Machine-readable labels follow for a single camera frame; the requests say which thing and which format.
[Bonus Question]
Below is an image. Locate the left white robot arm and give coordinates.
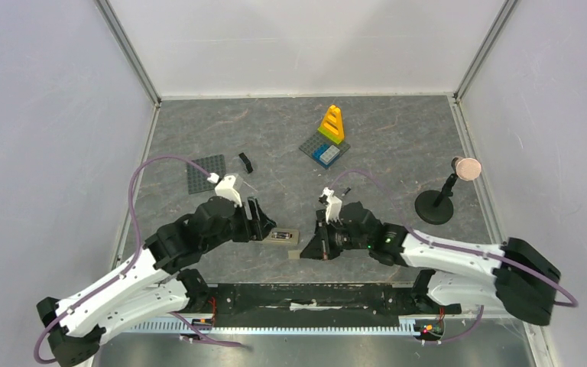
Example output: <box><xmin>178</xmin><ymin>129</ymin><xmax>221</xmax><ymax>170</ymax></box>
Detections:
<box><xmin>34</xmin><ymin>196</ymin><xmax>277</xmax><ymax>366</ymax></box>

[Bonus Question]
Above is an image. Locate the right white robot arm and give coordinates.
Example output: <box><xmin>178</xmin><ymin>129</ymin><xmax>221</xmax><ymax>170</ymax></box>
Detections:
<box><xmin>300</xmin><ymin>202</ymin><xmax>561</xmax><ymax>326</ymax></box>

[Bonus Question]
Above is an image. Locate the small black plastic piece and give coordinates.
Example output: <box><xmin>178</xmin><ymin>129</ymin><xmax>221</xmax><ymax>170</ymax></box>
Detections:
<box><xmin>238</xmin><ymin>152</ymin><xmax>254</xmax><ymax>174</ymax></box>

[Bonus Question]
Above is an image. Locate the dark grey lego baseplate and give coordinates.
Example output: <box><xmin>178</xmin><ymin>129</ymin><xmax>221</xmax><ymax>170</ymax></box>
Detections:
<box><xmin>186</xmin><ymin>154</ymin><xmax>227</xmax><ymax>195</ymax></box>

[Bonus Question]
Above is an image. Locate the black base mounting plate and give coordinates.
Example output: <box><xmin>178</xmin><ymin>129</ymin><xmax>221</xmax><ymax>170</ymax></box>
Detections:
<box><xmin>180</xmin><ymin>283</ymin><xmax>462</xmax><ymax>328</ymax></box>

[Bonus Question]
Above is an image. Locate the black microphone stand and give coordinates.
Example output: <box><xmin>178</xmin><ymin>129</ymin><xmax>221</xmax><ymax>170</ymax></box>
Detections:
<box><xmin>414</xmin><ymin>173</ymin><xmax>459</xmax><ymax>225</ymax></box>

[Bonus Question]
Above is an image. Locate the grey blue lego plate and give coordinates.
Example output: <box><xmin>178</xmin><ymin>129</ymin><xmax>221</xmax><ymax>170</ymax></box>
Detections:
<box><xmin>299</xmin><ymin>132</ymin><xmax>351</xmax><ymax>169</ymax></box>

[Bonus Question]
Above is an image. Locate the yellow green lego tower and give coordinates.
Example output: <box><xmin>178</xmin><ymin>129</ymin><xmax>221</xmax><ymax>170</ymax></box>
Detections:
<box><xmin>317</xmin><ymin>105</ymin><xmax>345</xmax><ymax>145</ymax></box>

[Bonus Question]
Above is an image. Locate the beige foam microphone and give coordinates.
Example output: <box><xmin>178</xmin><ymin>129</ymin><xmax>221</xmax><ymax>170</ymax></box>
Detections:
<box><xmin>451</xmin><ymin>157</ymin><xmax>482</xmax><ymax>181</ymax></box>

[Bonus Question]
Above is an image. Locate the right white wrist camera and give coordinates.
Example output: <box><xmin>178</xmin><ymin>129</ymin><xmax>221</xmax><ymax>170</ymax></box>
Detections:
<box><xmin>319</xmin><ymin>187</ymin><xmax>342</xmax><ymax>223</ymax></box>

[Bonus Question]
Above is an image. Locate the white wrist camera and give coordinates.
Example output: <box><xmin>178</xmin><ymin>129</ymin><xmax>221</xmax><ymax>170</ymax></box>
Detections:
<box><xmin>214</xmin><ymin>174</ymin><xmax>244</xmax><ymax>207</ymax></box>
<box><xmin>319</xmin><ymin>187</ymin><xmax>342</xmax><ymax>223</ymax></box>

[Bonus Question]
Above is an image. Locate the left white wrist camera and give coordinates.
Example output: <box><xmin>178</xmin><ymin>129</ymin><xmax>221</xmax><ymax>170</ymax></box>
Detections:
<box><xmin>214</xmin><ymin>174</ymin><xmax>244</xmax><ymax>207</ymax></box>

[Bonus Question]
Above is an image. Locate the white slotted cable duct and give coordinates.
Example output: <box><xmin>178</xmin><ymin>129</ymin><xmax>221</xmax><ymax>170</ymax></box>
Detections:
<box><xmin>126</xmin><ymin>317</ymin><xmax>422</xmax><ymax>337</ymax></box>

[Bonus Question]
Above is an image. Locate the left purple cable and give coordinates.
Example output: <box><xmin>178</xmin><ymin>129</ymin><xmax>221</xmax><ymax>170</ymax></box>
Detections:
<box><xmin>33</xmin><ymin>155</ymin><xmax>249</xmax><ymax>365</ymax></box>

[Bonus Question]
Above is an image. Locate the purple cable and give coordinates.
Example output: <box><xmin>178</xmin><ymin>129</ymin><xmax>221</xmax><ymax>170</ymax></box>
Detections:
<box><xmin>33</xmin><ymin>155</ymin><xmax>249</xmax><ymax>365</ymax></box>
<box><xmin>329</xmin><ymin>169</ymin><xmax>579</xmax><ymax>346</ymax></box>

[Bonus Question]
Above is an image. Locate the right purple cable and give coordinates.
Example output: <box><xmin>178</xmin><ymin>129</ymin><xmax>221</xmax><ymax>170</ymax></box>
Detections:
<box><xmin>329</xmin><ymin>169</ymin><xmax>579</xmax><ymax>346</ymax></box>

